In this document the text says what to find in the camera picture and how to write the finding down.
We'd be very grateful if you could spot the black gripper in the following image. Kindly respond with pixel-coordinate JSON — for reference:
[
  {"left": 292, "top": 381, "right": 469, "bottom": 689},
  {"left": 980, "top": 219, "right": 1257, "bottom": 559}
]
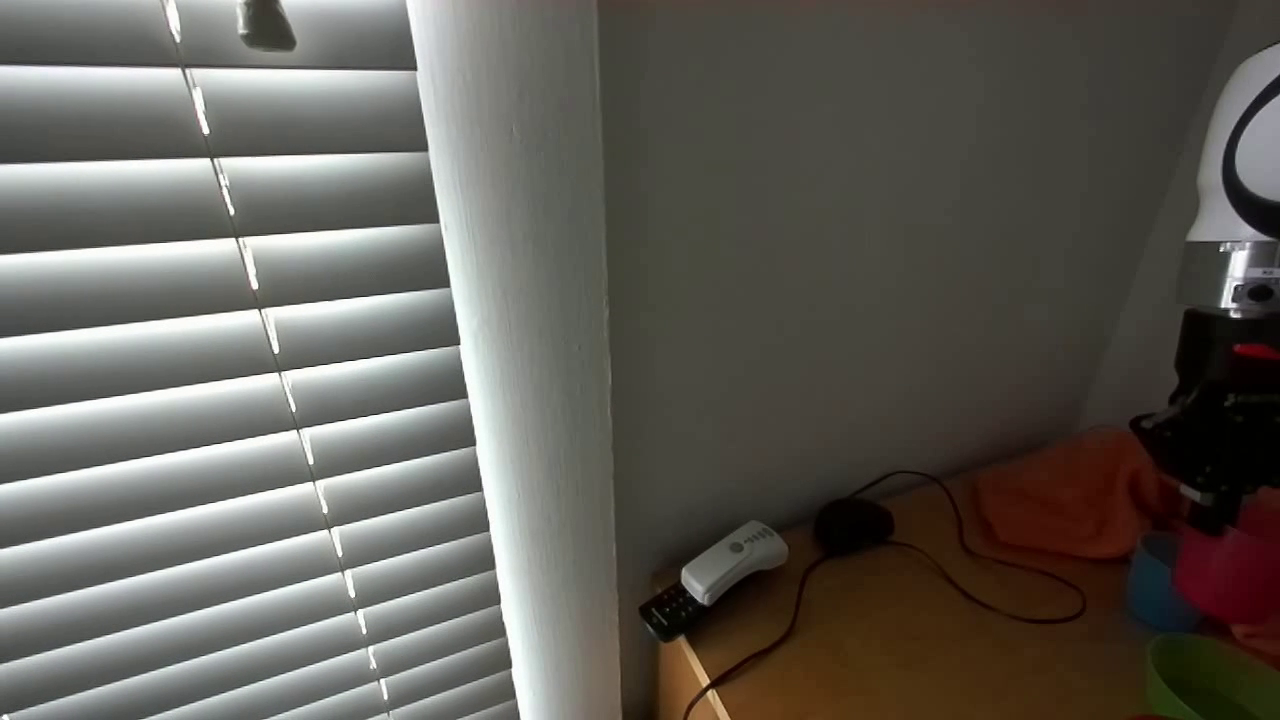
[{"left": 1128, "top": 305, "right": 1280, "bottom": 540}]

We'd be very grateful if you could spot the pink plastic cup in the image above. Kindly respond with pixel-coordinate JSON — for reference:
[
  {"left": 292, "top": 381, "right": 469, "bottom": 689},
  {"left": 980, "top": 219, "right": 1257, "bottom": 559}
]
[{"left": 1172, "top": 493, "right": 1280, "bottom": 631}]

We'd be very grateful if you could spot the green plastic bowl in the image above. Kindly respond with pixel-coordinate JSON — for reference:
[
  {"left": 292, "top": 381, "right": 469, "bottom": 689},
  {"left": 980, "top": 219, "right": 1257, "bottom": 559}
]
[{"left": 1142, "top": 631, "right": 1280, "bottom": 720}]

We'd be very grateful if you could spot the orange towel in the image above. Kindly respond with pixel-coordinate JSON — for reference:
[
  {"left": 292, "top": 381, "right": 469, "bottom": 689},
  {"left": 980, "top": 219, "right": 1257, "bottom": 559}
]
[{"left": 967, "top": 426, "right": 1178, "bottom": 568}]

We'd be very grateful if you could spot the light wooden desk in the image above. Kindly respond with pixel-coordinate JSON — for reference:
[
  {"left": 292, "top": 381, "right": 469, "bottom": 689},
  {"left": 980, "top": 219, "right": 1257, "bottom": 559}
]
[{"left": 647, "top": 436, "right": 1280, "bottom": 720}]

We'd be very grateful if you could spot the black round power adapter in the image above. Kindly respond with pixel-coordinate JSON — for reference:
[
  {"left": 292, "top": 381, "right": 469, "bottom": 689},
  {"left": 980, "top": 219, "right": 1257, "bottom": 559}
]
[{"left": 811, "top": 494, "right": 900, "bottom": 559}]

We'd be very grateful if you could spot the white plug adapter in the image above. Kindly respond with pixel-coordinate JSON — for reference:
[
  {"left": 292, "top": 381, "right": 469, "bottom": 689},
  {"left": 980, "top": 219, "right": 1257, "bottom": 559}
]
[{"left": 677, "top": 514, "right": 793, "bottom": 610}]

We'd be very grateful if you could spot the black power strip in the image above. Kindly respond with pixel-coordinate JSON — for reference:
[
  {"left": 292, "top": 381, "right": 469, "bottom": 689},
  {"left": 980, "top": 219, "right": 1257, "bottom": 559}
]
[{"left": 636, "top": 584, "right": 713, "bottom": 649}]

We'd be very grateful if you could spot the white window blind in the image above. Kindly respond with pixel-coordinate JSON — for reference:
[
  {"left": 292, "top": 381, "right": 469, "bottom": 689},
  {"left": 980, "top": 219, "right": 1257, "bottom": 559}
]
[{"left": 0, "top": 0, "right": 525, "bottom": 720}]

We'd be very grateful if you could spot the thin dark cable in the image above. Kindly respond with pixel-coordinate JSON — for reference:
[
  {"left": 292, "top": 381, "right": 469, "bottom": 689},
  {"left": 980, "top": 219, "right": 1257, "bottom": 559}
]
[{"left": 681, "top": 466, "right": 1091, "bottom": 720}]

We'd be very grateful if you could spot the dark blind cord tassel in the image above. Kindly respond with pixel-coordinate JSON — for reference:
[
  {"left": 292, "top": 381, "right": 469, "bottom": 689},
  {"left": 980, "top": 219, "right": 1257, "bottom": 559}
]
[{"left": 237, "top": 0, "right": 300, "bottom": 54}]

